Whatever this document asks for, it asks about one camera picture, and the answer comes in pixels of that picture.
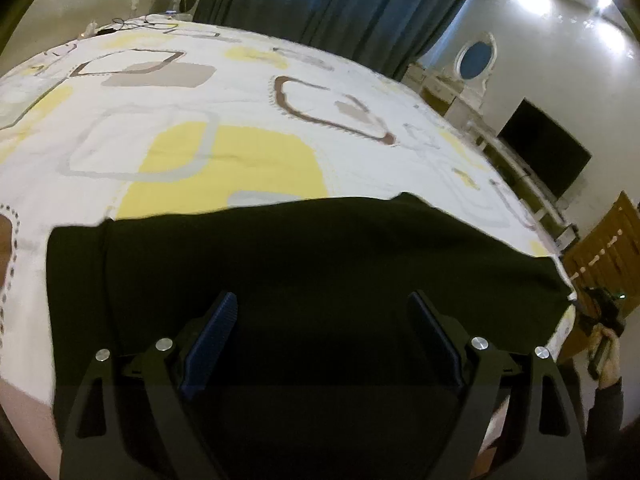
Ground black pants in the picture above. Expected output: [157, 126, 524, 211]
[46, 193, 570, 479]

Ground person's right forearm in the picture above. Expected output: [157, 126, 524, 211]
[582, 378, 624, 479]

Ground person's right hand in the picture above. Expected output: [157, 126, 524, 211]
[588, 324, 620, 390]

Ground wooden door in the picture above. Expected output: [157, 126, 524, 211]
[561, 192, 640, 316]

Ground white tv cabinet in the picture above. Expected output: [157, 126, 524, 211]
[463, 119, 579, 254]

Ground black flat television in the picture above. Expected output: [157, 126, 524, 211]
[498, 99, 592, 198]

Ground white vanity dresser with mirror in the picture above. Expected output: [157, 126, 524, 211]
[401, 32, 498, 128]

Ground patterned white bed cover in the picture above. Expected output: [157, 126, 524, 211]
[1, 15, 558, 479]

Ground dark blue curtain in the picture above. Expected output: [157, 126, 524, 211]
[194, 0, 465, 80]

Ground cream tufted headboard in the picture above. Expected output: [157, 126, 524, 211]
[1, 0, 155, 65]

